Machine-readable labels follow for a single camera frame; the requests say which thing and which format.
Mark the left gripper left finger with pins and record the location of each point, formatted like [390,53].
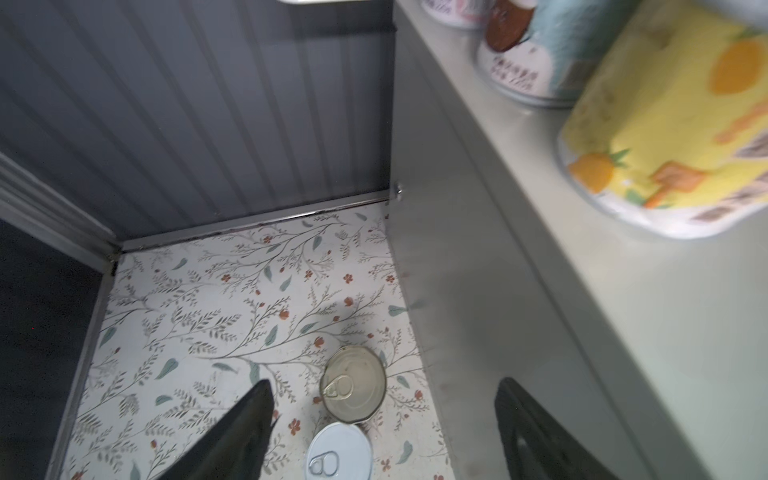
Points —
[236,446]

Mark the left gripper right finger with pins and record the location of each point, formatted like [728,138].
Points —
[535,445]

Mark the yellow labelled can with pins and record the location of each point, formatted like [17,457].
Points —
[339,451]

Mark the small can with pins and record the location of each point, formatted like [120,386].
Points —
[670,133]

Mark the light blue labelled can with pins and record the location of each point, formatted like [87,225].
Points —
[543,53]

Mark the pink labelled can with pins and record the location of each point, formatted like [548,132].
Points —
[462,14]

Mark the white metal cabinet counter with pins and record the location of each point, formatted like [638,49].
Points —
[651,352]

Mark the dark bare-lid tin can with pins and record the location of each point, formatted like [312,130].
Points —
[353,385]

